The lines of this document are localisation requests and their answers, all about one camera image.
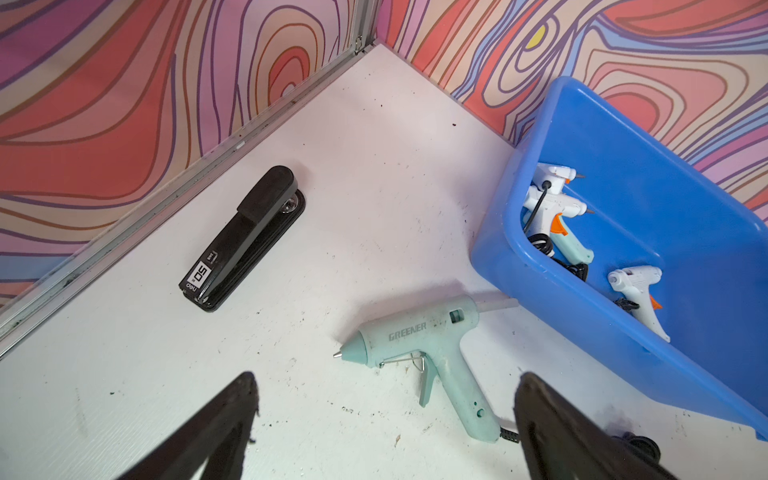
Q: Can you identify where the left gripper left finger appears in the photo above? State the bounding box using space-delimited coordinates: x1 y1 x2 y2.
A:
120 371 259 479

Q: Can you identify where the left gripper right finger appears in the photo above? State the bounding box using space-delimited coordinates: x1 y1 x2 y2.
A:
514 372 674 479

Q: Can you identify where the white orange glue gun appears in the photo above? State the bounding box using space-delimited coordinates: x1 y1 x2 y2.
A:
523 185 591 236
607 265 670 343

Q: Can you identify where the small mint glue gun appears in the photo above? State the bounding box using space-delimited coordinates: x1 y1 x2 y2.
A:
550 232 594 264

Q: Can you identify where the large mint glue gun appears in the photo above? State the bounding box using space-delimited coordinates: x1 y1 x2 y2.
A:
334 295 520 443

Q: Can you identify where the blue plastic storage box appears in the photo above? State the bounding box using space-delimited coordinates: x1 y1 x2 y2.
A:
470 77 767 439

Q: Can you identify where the black stapler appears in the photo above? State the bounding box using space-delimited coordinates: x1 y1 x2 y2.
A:
179 165 306 312

